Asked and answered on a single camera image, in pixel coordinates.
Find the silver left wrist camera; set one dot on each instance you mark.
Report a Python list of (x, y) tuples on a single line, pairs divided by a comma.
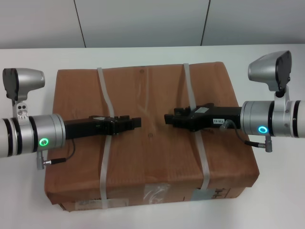
[(28, 80)]

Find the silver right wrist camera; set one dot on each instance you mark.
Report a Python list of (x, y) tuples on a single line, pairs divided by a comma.
[(264, 69)]

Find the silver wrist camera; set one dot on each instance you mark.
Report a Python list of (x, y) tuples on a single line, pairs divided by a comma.
[(264, 69), (28, 80)]

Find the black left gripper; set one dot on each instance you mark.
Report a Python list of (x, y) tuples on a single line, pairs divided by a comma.
[(83, 127)]

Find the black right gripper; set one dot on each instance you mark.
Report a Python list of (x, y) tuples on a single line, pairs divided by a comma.
[(226, 115)]

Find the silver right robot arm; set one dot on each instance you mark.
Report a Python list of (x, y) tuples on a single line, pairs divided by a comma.
[(262, 117)]

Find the brown cardboard box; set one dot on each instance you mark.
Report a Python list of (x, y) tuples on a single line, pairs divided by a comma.
[(152, 162)]

